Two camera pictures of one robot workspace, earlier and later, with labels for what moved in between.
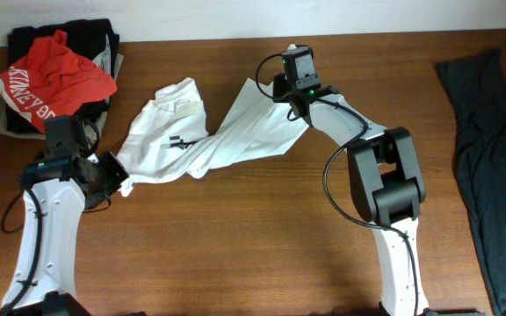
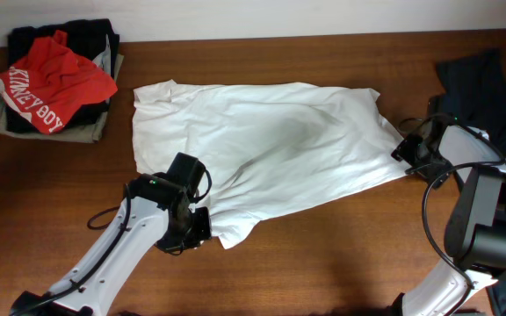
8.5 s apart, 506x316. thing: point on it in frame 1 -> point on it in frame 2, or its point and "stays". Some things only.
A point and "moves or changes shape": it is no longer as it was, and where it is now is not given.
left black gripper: (119, 173) -> (171, 243)
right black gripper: (280, 94) -> (406, 151)
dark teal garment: (495, 168) stays
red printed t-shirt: (54, 80) stays
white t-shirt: (169, 140) moves or changes shape
